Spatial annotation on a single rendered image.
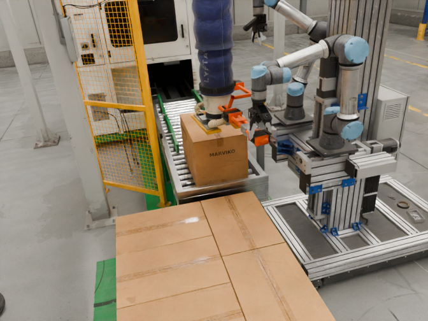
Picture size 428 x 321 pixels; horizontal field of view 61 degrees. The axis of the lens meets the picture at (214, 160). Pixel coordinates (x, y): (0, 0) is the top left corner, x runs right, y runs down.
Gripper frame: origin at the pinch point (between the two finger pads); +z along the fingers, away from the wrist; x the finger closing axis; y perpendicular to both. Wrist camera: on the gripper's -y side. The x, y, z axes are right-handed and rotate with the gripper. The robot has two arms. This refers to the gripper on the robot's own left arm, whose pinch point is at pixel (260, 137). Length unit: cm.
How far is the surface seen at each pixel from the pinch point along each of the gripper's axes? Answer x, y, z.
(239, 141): -17, 67, 35
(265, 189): -34, 58, 75
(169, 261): 55, 7, 70
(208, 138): 5, 72, 30
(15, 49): 152, 362, -1
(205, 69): 9, 55, -24
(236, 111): -1.8, 35.2, -1.7
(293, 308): 7, -49, 69
